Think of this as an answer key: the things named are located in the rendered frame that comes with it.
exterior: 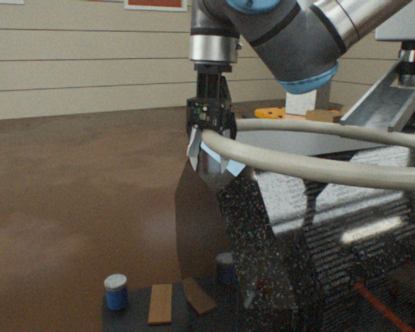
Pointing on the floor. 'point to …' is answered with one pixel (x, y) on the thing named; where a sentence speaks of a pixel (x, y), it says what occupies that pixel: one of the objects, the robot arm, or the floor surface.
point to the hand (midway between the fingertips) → (209, 164)
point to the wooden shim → (160, 304)
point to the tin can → (116, 292)
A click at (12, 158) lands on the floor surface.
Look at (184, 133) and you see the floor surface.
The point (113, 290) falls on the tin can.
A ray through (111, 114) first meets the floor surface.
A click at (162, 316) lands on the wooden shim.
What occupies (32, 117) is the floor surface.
